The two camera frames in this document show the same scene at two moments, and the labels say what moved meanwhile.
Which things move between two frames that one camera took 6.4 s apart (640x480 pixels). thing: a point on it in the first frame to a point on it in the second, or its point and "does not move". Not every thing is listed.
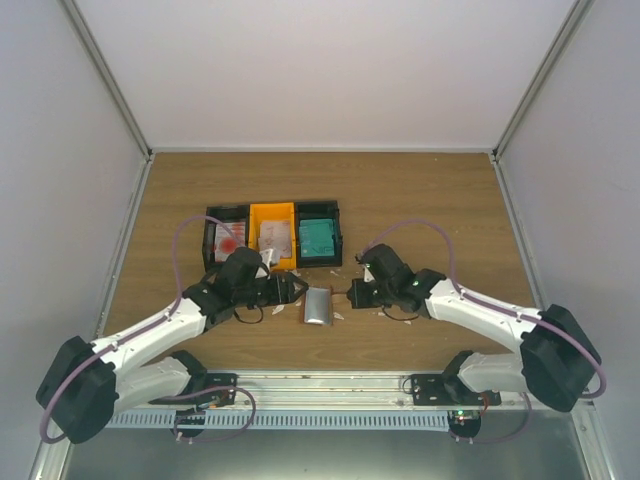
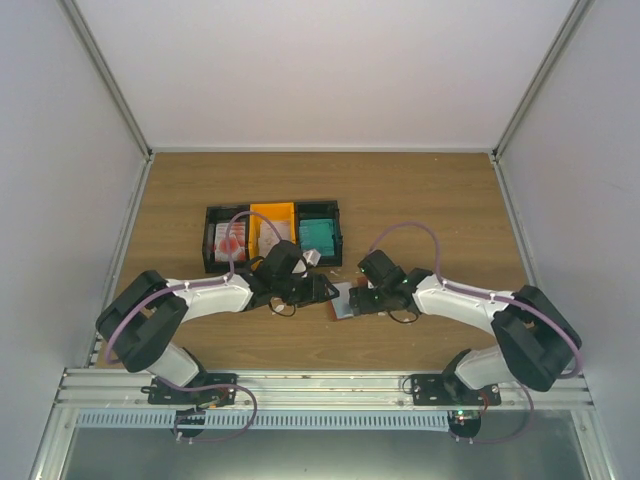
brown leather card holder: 317,306 to 340,307
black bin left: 218,243 does not move
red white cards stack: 224,244 does not move
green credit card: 316,237 does not move
